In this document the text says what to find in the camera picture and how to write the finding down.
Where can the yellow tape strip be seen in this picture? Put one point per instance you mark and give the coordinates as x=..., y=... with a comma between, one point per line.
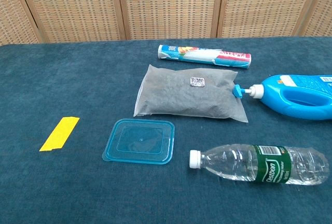
x=59, y=134

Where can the grey granule-filled plastic bag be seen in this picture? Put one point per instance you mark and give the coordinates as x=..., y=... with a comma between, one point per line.
x=188, y=95

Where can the clear blue plastic lid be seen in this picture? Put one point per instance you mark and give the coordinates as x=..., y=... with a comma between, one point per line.
x=140, y=141

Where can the plastic wrap roll box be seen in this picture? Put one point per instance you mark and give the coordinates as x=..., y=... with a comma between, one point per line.
x=205, y=56

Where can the woven wooden folding screen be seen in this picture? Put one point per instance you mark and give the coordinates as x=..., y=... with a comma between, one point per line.
x=166, y=6

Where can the clear water bottle green label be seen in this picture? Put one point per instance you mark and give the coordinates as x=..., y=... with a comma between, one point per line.
x=259, y=164

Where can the blue detergent pump bottle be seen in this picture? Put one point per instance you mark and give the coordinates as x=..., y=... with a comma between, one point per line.
x=298, y=91

